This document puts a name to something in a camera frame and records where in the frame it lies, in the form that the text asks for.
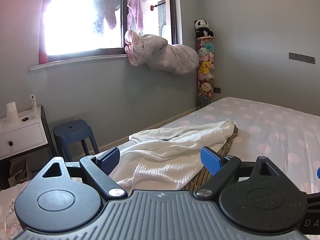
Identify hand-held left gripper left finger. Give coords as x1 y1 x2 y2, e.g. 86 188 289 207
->
32 147 128 198

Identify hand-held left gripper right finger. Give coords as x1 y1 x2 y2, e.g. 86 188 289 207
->
194 146 290 198

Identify white crinkle shirt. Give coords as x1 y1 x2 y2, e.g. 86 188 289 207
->
109 119 235 193

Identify olive striped shirt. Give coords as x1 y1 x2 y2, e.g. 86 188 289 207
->
181 125 239 190

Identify blue plastic stool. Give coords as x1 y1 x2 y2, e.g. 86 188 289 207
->
53 119 100 162

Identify bed with pink dotted sheet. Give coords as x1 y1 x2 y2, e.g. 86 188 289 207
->
0 96 320 240

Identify clear toy storage tube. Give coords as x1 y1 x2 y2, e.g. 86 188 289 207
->
196 36 215 110

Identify brown paper bag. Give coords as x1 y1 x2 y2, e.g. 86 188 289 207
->
7 156 32 187

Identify white nightstand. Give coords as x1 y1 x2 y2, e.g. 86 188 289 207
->
0 106 57 188

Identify stack of plush toys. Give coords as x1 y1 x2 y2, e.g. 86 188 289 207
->
197 40 215 105

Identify window sill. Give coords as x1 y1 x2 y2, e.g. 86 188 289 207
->
29 54 128 71

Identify white paper cup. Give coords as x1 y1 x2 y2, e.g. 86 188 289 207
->
6 102 20 124

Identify pink rolled quilt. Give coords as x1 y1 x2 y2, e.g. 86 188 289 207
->
124 29 199 76

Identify panda plush toy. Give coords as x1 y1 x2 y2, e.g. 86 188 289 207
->
194 19 215 38

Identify striped hanging cloth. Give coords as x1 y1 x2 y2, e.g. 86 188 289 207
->
157 0 167 38

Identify pink hanging pants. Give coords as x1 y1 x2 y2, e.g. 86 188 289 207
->
127 0 144 34

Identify grey hanging garment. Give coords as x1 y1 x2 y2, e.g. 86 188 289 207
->
93 0 118 36

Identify red rod end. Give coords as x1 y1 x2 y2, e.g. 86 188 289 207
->
149 1 166 12

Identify white cable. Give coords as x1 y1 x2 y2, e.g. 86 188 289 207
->
0 198 16 230

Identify window with dark frame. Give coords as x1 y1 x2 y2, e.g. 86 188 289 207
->
40 0 182 63

